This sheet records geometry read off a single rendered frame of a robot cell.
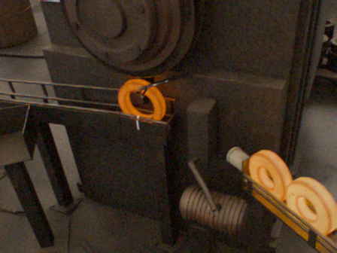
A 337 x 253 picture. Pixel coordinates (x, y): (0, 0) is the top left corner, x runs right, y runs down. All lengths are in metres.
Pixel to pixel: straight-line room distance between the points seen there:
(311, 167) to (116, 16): 1.52
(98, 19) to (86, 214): 1.18
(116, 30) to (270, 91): 0.51
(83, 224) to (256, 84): 1.18
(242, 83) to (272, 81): 0.09
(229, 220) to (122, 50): 0.64
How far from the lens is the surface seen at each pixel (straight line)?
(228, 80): 1.24
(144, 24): 1.05
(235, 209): 1.26
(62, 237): 1.96
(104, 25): 1.11
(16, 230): 2.10
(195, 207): 1.29
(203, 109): 1.22
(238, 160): 1.20
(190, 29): 1.09
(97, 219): 1.99
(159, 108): 1.31
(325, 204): 0.98
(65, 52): 1.55
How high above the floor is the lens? 1.49
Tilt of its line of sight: 37 degrees down
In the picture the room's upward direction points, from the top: 5 degrees counter-clockwise
